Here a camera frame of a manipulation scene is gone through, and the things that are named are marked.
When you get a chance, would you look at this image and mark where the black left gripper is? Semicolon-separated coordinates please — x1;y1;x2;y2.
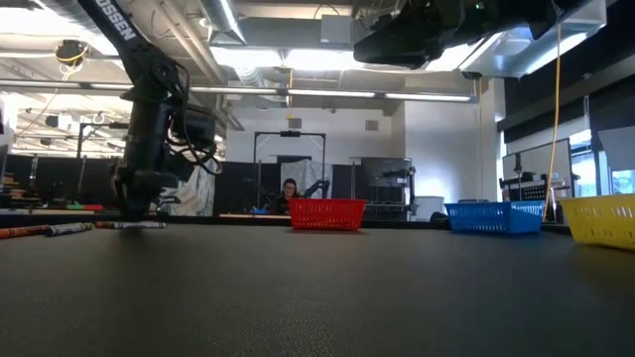
112;142;181;222

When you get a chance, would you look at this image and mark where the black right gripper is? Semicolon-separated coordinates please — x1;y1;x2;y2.
354;0;502;70

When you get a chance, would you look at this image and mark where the white crayon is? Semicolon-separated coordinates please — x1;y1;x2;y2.
111;220;168;230

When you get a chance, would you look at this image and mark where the grey crayon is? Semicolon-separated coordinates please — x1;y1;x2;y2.
43;222;95;238

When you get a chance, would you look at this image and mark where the grey ceiling equipment box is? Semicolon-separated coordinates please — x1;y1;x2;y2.
319;13;356;46

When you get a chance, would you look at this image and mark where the blue white patterned curtain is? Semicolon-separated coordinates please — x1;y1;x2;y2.
280;159;333;199
176;158;218;217

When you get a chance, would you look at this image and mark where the black partition panel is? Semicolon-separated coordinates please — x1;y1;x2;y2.
212;161;282;217
4;154;124;204

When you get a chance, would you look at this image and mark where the dark shelving cabinet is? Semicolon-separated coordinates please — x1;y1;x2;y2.
360;157;416;222

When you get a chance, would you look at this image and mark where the long ceiling light strip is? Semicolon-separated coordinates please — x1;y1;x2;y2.
0;78;480;104

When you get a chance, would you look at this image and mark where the person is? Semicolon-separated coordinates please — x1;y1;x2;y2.
271;178;302;215

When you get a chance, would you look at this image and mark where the white box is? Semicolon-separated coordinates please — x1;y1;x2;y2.
413;195;446;223

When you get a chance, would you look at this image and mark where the red plastic basket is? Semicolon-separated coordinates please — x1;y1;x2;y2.
288;198;368;232

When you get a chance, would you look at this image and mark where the grey display board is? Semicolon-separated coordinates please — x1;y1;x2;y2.
501;137;574;199

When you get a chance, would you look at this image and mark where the blue plastic basket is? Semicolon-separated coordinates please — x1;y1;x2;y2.
444;201;546;236

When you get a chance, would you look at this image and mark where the black equipment cart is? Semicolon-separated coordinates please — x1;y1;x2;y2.
499;171;572;222

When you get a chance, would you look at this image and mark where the yellow plastic basket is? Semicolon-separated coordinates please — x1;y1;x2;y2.
559;193;635;252

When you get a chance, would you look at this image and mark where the black table mat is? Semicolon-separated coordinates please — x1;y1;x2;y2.
0;220;635;357

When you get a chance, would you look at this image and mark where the black table frame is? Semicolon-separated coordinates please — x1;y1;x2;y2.
0;210;572;234

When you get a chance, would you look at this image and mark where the black camera rig frame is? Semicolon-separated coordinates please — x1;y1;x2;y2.
253;130;327;199
76;122;158;214

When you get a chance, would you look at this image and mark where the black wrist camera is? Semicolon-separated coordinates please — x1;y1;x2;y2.
171;103;219;155

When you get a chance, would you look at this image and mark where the silver round air duct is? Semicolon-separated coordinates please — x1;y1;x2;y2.
199;0;248;46

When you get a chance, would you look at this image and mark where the large spiral air duct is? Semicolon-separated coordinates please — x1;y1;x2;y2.
39;0;234;138

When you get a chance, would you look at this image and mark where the black yellow cord reel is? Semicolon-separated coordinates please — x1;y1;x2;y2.
54;39;90;68

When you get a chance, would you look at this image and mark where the yellow hanging cable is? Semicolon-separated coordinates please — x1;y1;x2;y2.
542;23;565;223

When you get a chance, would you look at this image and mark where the rectangular metal ceiling duct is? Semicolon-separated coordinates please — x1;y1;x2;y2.
426;0;609;80

